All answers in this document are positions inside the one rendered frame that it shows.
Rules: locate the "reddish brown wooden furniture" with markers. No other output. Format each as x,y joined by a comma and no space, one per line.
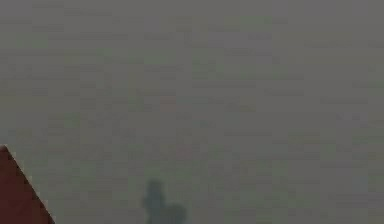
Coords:
16,196

